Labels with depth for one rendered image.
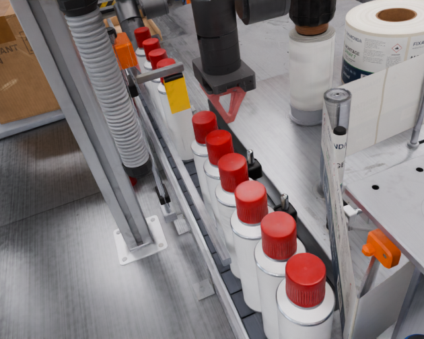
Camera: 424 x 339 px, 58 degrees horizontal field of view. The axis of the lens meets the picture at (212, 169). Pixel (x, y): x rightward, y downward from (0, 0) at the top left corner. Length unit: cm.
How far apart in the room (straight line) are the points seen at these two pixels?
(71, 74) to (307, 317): 37
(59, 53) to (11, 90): 67
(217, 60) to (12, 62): 69
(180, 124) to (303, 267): 45
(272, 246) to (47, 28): 34
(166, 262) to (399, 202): 45
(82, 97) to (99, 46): 15
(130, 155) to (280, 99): 55
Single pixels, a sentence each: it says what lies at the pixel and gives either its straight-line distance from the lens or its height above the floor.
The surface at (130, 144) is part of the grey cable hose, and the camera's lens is 42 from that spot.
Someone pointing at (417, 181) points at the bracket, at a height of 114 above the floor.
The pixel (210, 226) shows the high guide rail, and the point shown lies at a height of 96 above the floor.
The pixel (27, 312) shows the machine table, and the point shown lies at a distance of 72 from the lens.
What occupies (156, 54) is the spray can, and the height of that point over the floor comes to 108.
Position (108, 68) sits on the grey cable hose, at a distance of 38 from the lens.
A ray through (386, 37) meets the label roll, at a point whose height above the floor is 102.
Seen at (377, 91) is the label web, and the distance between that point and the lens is 65.
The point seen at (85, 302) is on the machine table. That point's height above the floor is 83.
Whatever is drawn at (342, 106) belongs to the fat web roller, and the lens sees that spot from 56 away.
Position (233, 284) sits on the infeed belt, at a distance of 57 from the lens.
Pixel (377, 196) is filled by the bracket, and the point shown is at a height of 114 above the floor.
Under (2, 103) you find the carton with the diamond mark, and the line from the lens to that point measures 119.
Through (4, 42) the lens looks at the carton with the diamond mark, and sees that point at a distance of 111.
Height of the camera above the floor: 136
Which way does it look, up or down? 41 degrees down
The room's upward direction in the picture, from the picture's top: 11 degrees counter-clockwise
